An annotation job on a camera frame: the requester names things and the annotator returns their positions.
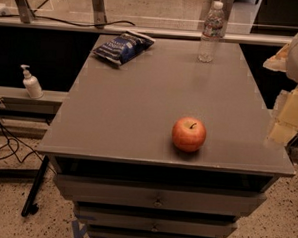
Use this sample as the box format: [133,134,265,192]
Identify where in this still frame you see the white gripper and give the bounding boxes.
[263,33,298,146]

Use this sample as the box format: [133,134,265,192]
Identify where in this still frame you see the blue chip bag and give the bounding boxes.
[92,31,155,65]

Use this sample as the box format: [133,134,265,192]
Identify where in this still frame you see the red apple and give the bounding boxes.
[171,117,207,152]

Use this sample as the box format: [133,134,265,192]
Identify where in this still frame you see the clear plastic water bottle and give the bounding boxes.
[197,1,225,63]

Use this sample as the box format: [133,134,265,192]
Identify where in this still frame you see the grey drawer cabinet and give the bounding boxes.
[32,30,298,238]

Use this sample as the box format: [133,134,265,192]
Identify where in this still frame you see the middle drawer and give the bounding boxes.
[74,206,238,238]

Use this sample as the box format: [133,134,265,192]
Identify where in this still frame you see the top drawer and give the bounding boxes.
[55,174,266,216]

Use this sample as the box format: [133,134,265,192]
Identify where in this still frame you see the white pump dispenser bottle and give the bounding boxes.
[21,64,43,99]

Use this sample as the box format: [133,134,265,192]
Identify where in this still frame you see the blue tape on floor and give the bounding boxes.
[71,217,91,238]

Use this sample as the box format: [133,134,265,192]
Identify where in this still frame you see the black stand leg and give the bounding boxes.
[21,156,49,218]

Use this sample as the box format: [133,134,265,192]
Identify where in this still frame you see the black cable on ledge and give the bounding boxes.
[0,12,136,30]

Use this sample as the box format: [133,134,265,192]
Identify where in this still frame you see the metal frame post middle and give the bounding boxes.
[91,0,107,28]

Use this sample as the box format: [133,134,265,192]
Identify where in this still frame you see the metal frame post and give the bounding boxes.
[14,0,35,24]
[91,0,107,28]

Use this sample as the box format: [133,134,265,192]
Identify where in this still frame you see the metal frame post left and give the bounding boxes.
[14,0,35,24]

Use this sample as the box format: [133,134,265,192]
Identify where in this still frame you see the black floor cables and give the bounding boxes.
[0,97,49,165]

